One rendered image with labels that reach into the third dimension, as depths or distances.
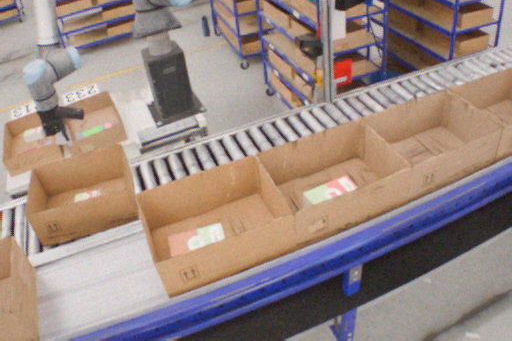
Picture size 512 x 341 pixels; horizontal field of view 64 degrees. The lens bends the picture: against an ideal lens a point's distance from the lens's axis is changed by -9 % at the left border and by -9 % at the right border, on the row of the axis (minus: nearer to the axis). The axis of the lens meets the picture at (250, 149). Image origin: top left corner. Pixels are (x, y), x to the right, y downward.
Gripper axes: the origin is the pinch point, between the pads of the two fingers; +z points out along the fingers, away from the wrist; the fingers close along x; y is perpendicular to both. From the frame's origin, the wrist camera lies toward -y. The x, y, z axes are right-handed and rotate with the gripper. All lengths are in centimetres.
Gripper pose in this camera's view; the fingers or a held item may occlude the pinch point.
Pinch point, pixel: (71, 142)
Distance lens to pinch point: 183.6
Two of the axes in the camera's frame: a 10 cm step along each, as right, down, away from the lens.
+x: 3.7, 6.2, -6.9
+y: -9.3, 3.1, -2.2
